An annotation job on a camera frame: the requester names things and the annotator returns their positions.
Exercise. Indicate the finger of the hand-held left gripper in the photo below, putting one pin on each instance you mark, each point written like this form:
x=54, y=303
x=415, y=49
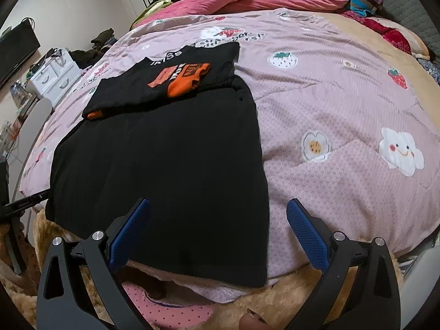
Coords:
x=27, y=202

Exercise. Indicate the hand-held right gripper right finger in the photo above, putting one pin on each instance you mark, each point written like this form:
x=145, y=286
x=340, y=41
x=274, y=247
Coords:
x=306, y=233

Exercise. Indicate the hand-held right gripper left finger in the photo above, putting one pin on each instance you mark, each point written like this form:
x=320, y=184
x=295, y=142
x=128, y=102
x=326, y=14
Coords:
x=132, y=227

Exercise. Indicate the black sweater with orange cuffs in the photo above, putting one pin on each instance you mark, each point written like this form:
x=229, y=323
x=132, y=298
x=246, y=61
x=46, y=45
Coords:
x=154, y=178

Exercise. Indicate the pile of dark clothes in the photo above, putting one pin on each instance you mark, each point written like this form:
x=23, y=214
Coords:
x=99, y=46

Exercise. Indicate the person's right hand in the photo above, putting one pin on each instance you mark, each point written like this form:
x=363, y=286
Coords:
x=252, y=323

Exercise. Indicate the pink printed quilt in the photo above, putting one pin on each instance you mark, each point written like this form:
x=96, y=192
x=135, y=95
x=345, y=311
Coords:
x=343, y=196

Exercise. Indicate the tan plush blanket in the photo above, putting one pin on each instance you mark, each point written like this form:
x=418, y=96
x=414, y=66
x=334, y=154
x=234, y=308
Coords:
x=292, y=295

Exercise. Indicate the grey chair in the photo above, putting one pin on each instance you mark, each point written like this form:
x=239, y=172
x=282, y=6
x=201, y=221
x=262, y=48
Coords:
x=36, y=127

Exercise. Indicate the person's pink dotted clothing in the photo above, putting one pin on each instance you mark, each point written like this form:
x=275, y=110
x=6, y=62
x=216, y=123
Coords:
x=165, y=306

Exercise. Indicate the white drawer cabinet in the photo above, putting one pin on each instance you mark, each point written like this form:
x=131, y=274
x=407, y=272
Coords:
x=55, y=79

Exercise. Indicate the black television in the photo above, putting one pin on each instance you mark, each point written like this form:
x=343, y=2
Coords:
x=17, y=55

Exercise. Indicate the tan bed sheet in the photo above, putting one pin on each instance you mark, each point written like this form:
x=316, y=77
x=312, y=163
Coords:
x=371, y=48

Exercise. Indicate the blue floral cloth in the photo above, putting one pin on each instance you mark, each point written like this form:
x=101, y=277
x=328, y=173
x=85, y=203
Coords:
x=429, y=70

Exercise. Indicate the green cloth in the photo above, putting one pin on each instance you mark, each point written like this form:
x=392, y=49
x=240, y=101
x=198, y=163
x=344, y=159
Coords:
x=151, y=13

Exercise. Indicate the red patterned cloth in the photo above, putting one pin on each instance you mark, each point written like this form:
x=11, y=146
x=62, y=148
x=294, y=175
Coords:
x=395, y=37

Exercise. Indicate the grey quilted headboard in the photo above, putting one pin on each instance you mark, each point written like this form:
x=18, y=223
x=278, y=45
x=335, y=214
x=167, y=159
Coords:
x=412, y=24

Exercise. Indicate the striped pillow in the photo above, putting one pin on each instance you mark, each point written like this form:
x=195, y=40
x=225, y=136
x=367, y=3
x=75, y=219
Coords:
x=366, y=1

